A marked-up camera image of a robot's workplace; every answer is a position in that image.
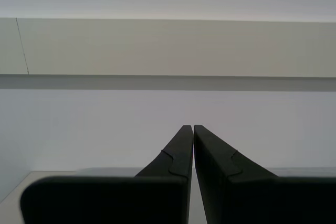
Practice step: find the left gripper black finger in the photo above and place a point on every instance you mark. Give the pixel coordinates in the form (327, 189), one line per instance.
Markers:
(262, 200)
(105, 200)

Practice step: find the beige horizontal wall panel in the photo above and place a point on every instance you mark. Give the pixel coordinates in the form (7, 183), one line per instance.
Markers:
(168, 48)

